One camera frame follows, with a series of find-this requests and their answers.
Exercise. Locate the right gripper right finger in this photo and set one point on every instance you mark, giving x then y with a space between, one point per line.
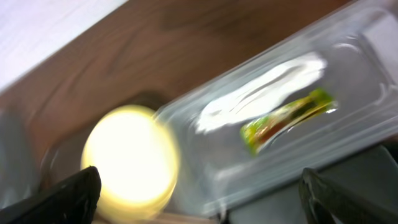
323 200

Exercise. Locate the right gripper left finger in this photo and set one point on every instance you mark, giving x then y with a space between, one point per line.
73 200

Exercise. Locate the green snack wrapper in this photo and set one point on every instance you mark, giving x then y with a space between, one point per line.
262 132

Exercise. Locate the white napkin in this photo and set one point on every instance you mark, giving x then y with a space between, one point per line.
262 94

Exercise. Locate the yellow plate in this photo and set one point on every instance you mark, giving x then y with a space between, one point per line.
138 163

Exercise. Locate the dark brown serving tray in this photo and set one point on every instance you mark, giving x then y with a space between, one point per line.
64 159

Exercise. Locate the clear plastic bin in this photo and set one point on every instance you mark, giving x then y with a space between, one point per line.
218 172

